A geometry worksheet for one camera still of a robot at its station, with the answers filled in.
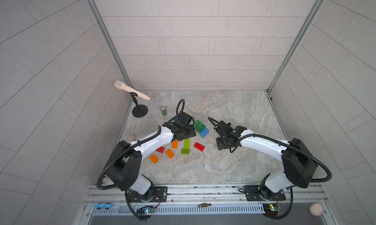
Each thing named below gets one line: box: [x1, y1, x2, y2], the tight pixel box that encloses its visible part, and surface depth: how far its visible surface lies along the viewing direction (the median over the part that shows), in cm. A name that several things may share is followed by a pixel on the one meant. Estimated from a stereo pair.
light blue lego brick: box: [199, 128, 210, 138], surface depth 94 cm
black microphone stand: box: [129, 91, 149, 118], surface depth 104 cm
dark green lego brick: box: [196, 123, 207, 134], surface depth 96 cm
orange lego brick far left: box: [148, 154, 160, 164], surface depth 84 cm
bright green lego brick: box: [193, 119, 202, 129], surface depth 98 cm
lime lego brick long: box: [183, 138, 191, 152], surface depth 90 cm
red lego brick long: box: [193, 141, 206, 153], surface depth 88 cm
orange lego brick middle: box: [165, 148, 175, 159], surface depth 86 cm
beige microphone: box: [114, 80, 151, 101], surface depth 88 cm
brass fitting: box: [197, 202, 212, 208], surface depth 69 cm
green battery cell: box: [160, 106, 167, 116], surface depth 101 cm
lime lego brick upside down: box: [181, 148, 190, 155], surface depth 86 cm
